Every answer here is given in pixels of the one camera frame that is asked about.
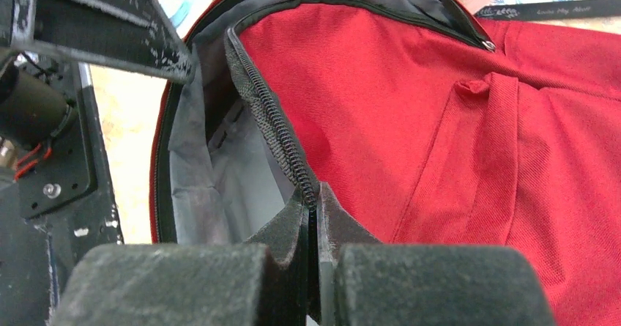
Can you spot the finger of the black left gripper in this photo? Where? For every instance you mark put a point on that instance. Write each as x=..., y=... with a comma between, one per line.
x=130, y=35

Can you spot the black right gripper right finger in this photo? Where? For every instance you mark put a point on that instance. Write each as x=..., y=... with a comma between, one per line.
x=365, y=282

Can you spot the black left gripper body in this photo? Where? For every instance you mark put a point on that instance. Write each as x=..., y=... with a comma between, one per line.
x=57, y=197

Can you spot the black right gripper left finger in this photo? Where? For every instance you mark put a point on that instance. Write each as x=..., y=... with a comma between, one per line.
x=262, y=281

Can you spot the red student backpack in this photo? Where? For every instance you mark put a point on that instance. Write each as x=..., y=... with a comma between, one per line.
x=429, y=125

